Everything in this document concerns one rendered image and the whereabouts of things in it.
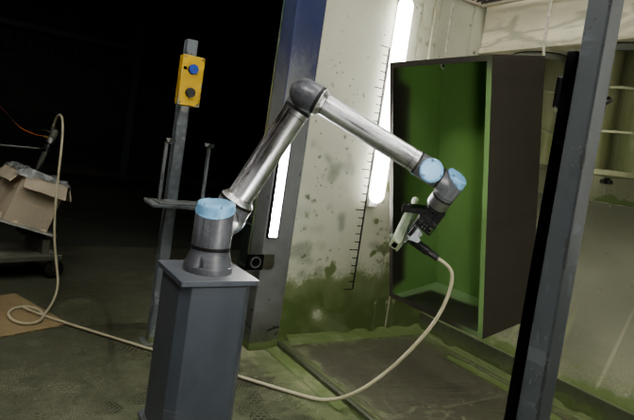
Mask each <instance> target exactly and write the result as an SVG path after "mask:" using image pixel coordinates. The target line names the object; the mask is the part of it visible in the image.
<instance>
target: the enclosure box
mask: <svg viewBox="0 0 634 420"><path fill-rule="evenodd" d="M441 64H444V67H443V69H442V68H441ZM544 64H545V56H530V55H495V54H490V55H479V56H468V57H455V58H444V59H422V60H411V61H398V62H390V132H391V133H392V134H393V135H395V136H397V137H398V138H400V139H402V140H403V141H405V142H406V143H409V144H410V145H412V146H414V147H415V148H417V149H418V150H420V151H423V152H424V153H426V154H428V155H429V156H430V157H432V158H433V159H437V160H439V161H440V162H441V163H442V166H443V168H445V169H447V170H448V169H450V168H453V169H455V170H457V171H459V172H460V173H461V174H462V175H463V176H464V177H465V179H466V182H467V183H466V186H465V187H464V188H463V191H461V192H460V194H459V195H458V196H457V198H456V199H455V200H454V201H453V203H452V204H451V206H450V207H449V208H448V209H447V211H446V213H445V216H444V217H443V218H442V220H441V221H440V222H439V223H438V225H437V227H436V228H435V230H434V231H433V228H432V230H431V232H432V231H433V232H432V233H431V232H430V233H431V235H430V236H428V235H426V234H425V233H424V232H423V231H422V230H421V229H420V230H421V232H422V233H423V235H422V236H421V237H419V238H420V240H421V241H422V242H423V243H424V244H426V245H428V246H429V247H430V248H431V250H433V251H434V252H436V253H437V254H439V255H440V258H441V259H443V260H444V261H446V262H447V263H448V264H449V265H450V266H451V268H452V270H453V272H454V284H453V288H452V292H451V294H450V297H449V299H448V302H447V304H446V306H445V308H444V310H443V312H442V315H441V316H440V318H439V320H442V321H444V322H445V323H447V324H449V325H451V326H453V327H456V328H459V329H461V330H463V331H465V332H467V333H469V334H472V335H474V336H476V337H477V338H479V339H481V340H482V339H485V338H487V337H490V336H492V335H493V334H496V333H498V332H500V331H503V330H505V329H507V328H511V327H514V326H516V325H518V324H521V319H522V313H523V307H524V303H525V297H526V286H527V281H528V276H529V270H530V264H531V259H532V253H533V248H534V243H535V237H536V225H537V207H538V189H539V171H540V153H541V135H542V100H543V82H544ZM433 191H434V188H433V187H431V186H430V185H428V184H427V183H425V182H423V181H422V180H421V179H419V178H418V177H416V176H413V175H412V174H411V173H410V172H409V170H408V169H406V168H404V167H403V166H401V165H400V164H398V163H396V162H395V161H393V160H391V159H390V234H391V233H392V234H394V232H395V231H396V229H397V226H398V224H399V222H400V220H401V218H402V216H403V214H404V212H402V206H403V204H404V203H410V204H411V199H412V198H413V197H417V198H418V199H419V201H418V203H417V204H418V205H426V203H427V199H428V198H429V196H430V195H431V194H432V192H433ZM449 283H450V272H449V270H448V269H447V268H446V267H445V266H444V265H443V264H442V263H440V262H439V261H438V260H433V259H431V258H430V257H429V256H428V255H425V254H423V253H422V252H420V251H419V250H418V249H416V248H415V247H413V246H412V245H410V244H409V243H406V244H405V243H403V245H402V246H401V247H400V249H399V250H398V251H396V250H395V249H393V248H391V247H390V297H392V298H394V299H396V300H399V301H401V302H403V303H405V304H407V305H409V306H411V307H413V308H415V309H417V310H419V311H422V312H424V313H427V314H429V315H431V316H433V317H436V315H437V313H438V311H439V310H440V308H441V306H442V303H443V301H444V299H445V297H446V294H447V291H448V287H449Z"/></svg>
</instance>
